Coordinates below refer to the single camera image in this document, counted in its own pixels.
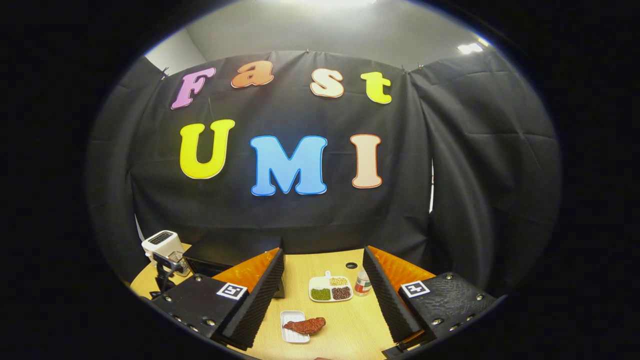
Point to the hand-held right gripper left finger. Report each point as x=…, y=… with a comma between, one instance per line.
x=257, y=305

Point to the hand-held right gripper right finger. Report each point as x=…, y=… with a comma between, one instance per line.
x=387, y=300

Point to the brown meat piece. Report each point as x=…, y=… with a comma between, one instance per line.
x=305, y=325

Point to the black electric oven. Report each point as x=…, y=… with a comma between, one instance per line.
x=225, y=255

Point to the clear bottle red label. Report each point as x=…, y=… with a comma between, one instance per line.
x=362, y=285

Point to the white toaster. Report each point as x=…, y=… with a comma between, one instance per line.
x=162, y=245

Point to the white ribbed rectangular plate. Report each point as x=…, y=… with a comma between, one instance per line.
x=292, y=336

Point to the white divided bean dish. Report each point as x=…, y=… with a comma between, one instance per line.
x=320, y=284

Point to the black backdrop cloth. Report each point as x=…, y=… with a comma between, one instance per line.
x=300, y=220

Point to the small ceiling light panel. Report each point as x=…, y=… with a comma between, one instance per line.
x=470, y=48

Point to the large ceiling light panel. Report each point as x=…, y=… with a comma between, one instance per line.
x=340, y=2

